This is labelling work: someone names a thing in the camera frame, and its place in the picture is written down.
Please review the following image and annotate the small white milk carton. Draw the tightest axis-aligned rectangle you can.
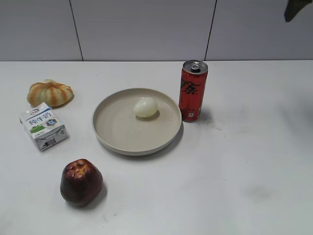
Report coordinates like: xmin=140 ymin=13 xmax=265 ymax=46
xmin=20 ymin=102 xmax=68 ymax=151

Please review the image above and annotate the dark red wax apple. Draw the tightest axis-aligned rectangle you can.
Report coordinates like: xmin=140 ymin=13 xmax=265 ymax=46
xmin=60 ymin=159 xmax=104 ymax=207

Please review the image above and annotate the white egg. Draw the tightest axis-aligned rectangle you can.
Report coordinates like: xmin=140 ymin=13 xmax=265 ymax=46
xmin=134 ymin=97 xmax=158 ymax=118

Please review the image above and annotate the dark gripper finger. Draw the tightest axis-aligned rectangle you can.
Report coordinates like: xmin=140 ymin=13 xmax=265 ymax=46
xmin=284 ymin=0 xmax=313 ymax=23

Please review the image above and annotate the striped bread bun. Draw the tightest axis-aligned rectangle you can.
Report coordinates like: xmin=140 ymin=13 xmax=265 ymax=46
xmin=27 ymin=79 xmax=74 ymax=107

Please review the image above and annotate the red cola can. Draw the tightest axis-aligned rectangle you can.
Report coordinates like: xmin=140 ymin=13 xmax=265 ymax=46
xmin=179 ymin=60 xmax=208 ymax=122

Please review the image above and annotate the beige round plate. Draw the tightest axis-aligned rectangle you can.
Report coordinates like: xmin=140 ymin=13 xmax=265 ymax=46
xmin=92 ymin=88 xmax=182 ymax=156

